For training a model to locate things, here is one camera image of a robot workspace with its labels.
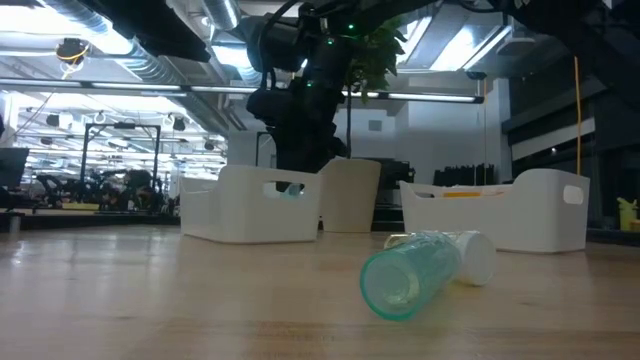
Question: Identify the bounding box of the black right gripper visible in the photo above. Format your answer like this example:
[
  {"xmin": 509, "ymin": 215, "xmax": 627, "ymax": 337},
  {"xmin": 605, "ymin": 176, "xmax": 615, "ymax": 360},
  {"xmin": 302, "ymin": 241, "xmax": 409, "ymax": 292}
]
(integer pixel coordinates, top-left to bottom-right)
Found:
[{"xmin": 247, "ymin": 87, "xmax": 349, "ymax": 174}]

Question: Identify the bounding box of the teal pill bottle white cap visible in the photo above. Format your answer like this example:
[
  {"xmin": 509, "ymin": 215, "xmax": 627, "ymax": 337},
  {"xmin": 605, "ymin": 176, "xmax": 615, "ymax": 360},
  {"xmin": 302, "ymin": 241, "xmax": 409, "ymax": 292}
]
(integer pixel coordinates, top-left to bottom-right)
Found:
[{"xmin": 359, "ymin": 230, "xmax": 464, "ymax": 322}]

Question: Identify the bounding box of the yellow pill bottle white cap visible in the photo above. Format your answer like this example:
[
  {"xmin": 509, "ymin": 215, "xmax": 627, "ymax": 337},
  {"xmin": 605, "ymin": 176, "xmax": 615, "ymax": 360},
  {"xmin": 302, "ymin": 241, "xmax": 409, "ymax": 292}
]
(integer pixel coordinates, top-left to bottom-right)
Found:
[{"xmin": 383, "ymin": 229, "xmax": 499, "ymax": 288}]

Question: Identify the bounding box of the white plastic bin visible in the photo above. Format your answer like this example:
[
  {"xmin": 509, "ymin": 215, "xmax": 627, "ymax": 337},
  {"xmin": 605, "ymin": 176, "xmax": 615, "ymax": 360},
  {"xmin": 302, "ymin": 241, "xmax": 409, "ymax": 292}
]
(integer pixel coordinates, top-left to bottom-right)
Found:
[
  {"xmin": 398, "ymin": 168, "xmax": 591, "ymax": 255},
  {"xmin": 178, "ymin": 164, "xmax": 324, "ymax": 245}
]

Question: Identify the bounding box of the beige plant pot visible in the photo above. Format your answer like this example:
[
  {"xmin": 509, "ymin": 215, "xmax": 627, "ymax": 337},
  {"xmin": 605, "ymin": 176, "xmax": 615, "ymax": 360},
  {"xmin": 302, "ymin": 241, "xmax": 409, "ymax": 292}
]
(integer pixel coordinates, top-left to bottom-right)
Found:
[{"xmin": 318, "ymin": 157, "xmax": 383, "ymax": 234}]

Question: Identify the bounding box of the dark cabinet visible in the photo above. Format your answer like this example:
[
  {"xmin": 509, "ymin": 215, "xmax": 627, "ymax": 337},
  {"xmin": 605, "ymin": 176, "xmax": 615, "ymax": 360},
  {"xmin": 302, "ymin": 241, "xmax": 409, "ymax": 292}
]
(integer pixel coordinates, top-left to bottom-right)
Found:
[{"xmin": 373, "ymin": 158, "xmax": 417, "ymax": 232}]

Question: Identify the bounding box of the green leafy potted tree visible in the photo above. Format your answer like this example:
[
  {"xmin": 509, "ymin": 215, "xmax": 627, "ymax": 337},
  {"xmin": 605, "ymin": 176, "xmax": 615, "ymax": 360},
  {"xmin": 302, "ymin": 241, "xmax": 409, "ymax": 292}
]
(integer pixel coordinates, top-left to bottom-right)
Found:
[{"xmin": 342, "ymin": 14, "xmax": 409, "ymax": 160}]

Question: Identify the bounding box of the long ceiling light bar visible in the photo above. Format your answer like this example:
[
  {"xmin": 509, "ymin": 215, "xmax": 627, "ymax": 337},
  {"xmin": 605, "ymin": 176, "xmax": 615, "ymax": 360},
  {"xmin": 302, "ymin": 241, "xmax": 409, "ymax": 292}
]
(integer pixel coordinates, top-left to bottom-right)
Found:
[{"xmin": 0, "ymin": 75, "xmax": 485, "ymax": 105}]

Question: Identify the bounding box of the row of black chairs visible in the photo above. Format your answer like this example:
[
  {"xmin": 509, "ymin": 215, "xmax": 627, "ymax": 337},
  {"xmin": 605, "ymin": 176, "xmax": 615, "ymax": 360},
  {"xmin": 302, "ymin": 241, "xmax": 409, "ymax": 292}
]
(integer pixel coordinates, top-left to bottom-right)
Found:
[{"xmin": 432, "ymin": 163, "xmax": 497, "ymax": 189}]

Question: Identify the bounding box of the dark background bench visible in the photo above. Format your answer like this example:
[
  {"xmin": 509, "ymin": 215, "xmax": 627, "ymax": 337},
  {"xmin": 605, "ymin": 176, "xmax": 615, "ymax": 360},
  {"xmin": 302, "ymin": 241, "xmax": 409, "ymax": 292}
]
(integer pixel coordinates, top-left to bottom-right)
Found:
[{"xmin": 0, "ymin": 207, "xmax": 181, "ymax": 232}]

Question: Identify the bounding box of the dark computer monitor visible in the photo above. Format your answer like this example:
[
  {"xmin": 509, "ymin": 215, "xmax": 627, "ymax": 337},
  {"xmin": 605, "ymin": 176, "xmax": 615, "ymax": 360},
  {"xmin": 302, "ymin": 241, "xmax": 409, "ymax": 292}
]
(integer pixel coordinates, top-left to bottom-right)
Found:
[{"xmin": 0, "ymin": 147, "xmax": 30, "ymax": 190}]

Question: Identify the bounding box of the yellow plastic object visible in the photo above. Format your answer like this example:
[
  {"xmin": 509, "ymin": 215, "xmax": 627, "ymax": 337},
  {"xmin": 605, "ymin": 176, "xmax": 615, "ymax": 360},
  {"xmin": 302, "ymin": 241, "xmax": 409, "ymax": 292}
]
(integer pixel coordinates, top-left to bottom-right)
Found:
[{"xmin": 615, "ymin": 196, "xmax": 640, "ymax": 232}]

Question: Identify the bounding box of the small black metal frame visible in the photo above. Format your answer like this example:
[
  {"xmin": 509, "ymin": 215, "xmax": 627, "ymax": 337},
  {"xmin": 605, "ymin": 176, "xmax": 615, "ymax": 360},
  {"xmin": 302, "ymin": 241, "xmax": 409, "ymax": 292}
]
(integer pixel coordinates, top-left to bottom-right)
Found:
[{"xmin": 254, "ymin": 130, "xmax": 281, "ymax": 169}]

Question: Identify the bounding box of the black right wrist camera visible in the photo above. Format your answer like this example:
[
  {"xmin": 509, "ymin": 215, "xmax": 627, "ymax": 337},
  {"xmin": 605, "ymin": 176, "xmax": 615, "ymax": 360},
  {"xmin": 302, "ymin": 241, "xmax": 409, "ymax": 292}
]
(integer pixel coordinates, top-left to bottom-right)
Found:
[{"xmin": 248, "ymin": 17, "xmax": 304, "ymax": 74}]

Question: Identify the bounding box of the yellow ceiling cord reel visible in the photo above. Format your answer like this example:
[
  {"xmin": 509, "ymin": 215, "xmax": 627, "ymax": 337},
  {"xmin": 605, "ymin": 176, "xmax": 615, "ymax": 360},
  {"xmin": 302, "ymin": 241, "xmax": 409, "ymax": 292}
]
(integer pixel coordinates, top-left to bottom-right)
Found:
[{"xmin": 54, "ymin": 37, "xmax": 91, "ymax": 66}]

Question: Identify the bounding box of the yellow hanging cable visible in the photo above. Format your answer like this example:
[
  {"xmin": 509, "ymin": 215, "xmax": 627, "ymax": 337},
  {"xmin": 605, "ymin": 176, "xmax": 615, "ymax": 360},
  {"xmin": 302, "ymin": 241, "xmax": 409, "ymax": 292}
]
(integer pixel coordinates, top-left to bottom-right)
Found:
[{"xmin": 572, "ymin": 55, "xmax": 584, "ymax": 177}]

